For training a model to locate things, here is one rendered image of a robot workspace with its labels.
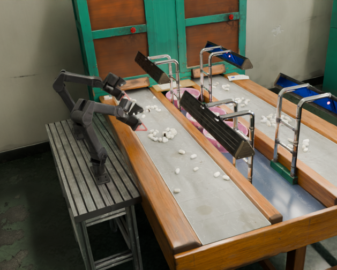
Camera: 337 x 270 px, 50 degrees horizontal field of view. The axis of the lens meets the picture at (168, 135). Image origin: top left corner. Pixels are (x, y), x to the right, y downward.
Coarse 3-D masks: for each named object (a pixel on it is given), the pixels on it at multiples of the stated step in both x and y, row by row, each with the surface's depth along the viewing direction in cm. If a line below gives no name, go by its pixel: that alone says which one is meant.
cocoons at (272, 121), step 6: (216, 84) 296; (228, 90) 284; (240, 102) 258; (246, 102) 256; (270, 114) 235; (264, 120) 228; (270, 120) 229; (288, 120) 227; (288, 138) 204; (288, 144) 198; (306, 144) 197; (306, 150) 192
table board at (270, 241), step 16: (336, 208) 151; (288, 224) 145; (304, 224) 148; (320, 224) 152; (336, 224) 155; (224, 240) 139; (240, 240) 140; (256, 240) 143; (272, 240) 146; (288, 240) 149; (304, 240) 152; (320, 240) 156; (176, 256) 133; (192, 256) 135; (208, 256) 138; (224, 256) 141; (240, 256) 143; (256, 256) 147; (272, 256) 150
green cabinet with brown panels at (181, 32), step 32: (96, 0) 260; (128, 0) 267; (160, 0) 274; (192, 0) 282; (224, 0) 291; (96, 32) 268; (128, 32) 275; (160, 32) 284; (192, 32) 293; (224, 32) 302; (96, 64) 278; (128, 64) 287; (160, 64) 295; (192, 64) 305; (224, 64) 313
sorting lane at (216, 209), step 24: (144, 96) 286; (144, 120) 245; (168, 120) 243; (144, 144) 214; (168, 144) 212; (192, 144) 210; (168, 168) 188; (192, 168) 186; (216, 168) 185; (192, 192) 168; (216, 192) 166; (240, 192) 165; (192, 216) 152; (216, 216) 151; (240, 216) 150; (264, 216) 149; (216, 240) 139
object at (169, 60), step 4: (152, 56) 247; (156, 56) 247; (160, 56) 248; (164, 56) 249; (168, 56) 250; (164, 60) 235; (168, 60) 236; (172, 60) 236; (176, 60) 238; (152, 64) 232; (156, 64) 233; (168, 64) 253; (176, 64) 238; (176, 68) 239; (176, 72) 241; (172, 76) 254; (176, 76) 242; (172, 80) 258; (176, 80) 244; (172, 84) 260; (176, 84) 245; (172, 88) 261; (172, 92) 260; (172, 96) 264; (176, 96) 252; (180, 96) 249; (172, 100) 265; (180, 108) 252
